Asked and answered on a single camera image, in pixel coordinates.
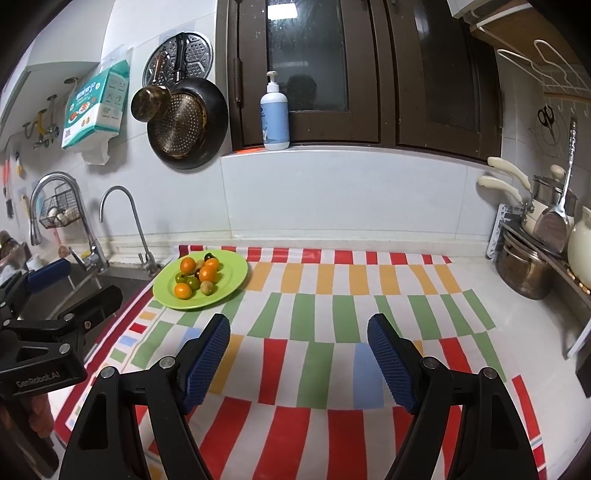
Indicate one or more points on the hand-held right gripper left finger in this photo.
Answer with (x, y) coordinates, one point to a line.
(205, 364)

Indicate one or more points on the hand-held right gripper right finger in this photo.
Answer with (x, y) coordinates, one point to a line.
(392, 364)

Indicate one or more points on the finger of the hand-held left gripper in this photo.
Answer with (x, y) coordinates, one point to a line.
(97, 304)
(48, 272)

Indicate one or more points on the orange cherry tomato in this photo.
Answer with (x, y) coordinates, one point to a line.
(183, 290)
(188, 264)
(212, 265)
(208, 276)

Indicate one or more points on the green plate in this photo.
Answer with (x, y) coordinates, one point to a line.
(231, 272)

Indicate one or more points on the steel sink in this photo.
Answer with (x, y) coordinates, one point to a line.
(129, 284)

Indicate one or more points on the large steel faucet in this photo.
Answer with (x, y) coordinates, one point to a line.
(94, 261)

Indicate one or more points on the thin gooseneck faucet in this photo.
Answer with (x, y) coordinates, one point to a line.
(148, 265)

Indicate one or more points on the striped tablecloth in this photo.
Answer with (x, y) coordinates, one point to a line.
(323, 323)

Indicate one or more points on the copper pot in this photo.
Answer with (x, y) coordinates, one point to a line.
(526, 272)

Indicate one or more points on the teal paper towel pack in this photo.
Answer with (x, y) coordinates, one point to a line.
(92, 110)

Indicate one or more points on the grey dish rack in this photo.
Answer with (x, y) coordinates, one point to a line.
(503, 221)

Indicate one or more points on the small copper saucepan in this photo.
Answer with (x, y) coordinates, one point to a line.
(147, 104)

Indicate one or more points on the black frying pan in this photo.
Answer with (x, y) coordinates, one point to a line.
(184, 129)

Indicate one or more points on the steel spatula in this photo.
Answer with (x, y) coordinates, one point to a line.
(551, 228)

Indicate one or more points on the white kettle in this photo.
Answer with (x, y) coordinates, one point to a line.
(581, 249)

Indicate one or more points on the steel pot with lid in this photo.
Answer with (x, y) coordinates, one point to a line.
(547, 191)

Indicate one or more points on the white pump bottle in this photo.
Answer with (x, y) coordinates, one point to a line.
(274, 120)

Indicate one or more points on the round metal steamer rack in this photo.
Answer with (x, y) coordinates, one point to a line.
(198, 50)

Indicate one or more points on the black scissors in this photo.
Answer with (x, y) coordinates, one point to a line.
(547, 117)

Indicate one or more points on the dark brown window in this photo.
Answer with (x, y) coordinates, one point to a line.
(369, 69)

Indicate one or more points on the wooden wall shelf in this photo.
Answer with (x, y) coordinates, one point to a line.
(521, 27)

